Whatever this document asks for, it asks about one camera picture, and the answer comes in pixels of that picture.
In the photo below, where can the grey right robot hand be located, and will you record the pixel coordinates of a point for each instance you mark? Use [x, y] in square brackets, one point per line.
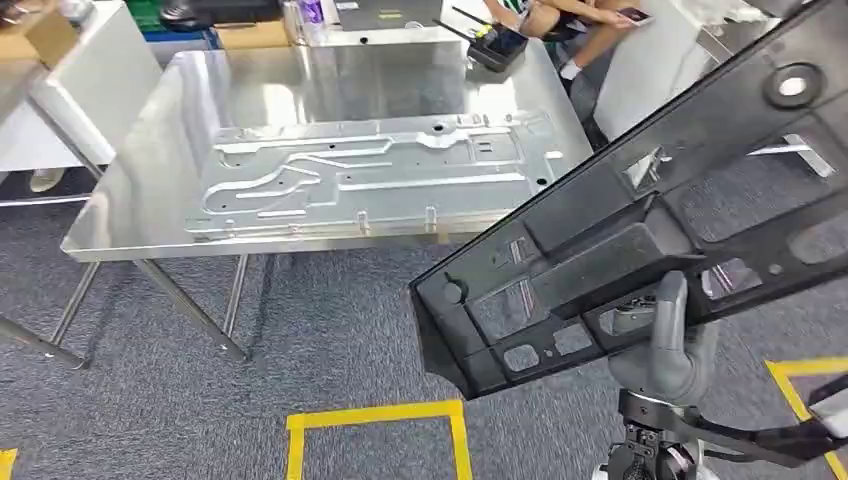
[669, 371]

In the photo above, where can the long black plastic panel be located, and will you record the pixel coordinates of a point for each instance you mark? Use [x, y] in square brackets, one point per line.
[596, 218]

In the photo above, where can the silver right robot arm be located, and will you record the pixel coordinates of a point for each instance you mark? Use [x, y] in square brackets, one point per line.
[646, 450]

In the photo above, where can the yellow floor tape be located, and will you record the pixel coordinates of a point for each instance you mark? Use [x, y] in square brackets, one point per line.
[788, 384]
[378, 414]
[6, 464]

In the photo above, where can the white side table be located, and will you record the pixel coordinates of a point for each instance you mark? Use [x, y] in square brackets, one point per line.
[649, 66]

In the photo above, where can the stamped sheet metal panel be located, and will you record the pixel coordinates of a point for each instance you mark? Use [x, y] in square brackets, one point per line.
[397, 179]

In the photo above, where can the smartphone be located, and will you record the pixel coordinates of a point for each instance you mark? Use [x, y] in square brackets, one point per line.
[634, 16]

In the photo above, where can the person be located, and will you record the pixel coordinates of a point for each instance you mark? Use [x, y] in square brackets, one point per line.
[583, 20]

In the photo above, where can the black tool tray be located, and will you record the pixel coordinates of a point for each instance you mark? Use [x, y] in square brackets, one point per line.
[497, 46]

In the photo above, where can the grey flat case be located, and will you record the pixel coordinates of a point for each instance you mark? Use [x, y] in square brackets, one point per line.
[387, 14]

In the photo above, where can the steel work table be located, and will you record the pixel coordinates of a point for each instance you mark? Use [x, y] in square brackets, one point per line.
[298, 86]

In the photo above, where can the brown cardboard box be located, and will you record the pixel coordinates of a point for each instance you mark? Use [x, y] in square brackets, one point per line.
[252, 34]
[40, 36]

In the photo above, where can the white cabinet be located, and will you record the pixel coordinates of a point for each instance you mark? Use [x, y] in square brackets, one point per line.
[99, 86]

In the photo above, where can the pale shoe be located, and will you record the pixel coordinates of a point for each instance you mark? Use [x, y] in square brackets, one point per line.
[46, 179]

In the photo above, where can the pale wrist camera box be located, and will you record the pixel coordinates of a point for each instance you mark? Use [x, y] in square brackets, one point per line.
[836, 414]

